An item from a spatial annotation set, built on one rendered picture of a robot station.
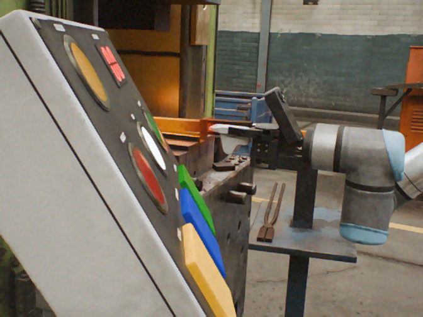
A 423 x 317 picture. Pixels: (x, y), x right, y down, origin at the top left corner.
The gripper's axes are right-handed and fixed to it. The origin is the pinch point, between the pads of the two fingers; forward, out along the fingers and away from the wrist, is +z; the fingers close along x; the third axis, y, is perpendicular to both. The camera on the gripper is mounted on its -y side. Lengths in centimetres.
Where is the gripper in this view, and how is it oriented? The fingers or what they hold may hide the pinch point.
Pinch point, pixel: (216, 124)
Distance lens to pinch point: 101.4
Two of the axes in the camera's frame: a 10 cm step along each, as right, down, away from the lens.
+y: -0.5, 9.7, 2.2
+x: 3.6, -1.9, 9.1
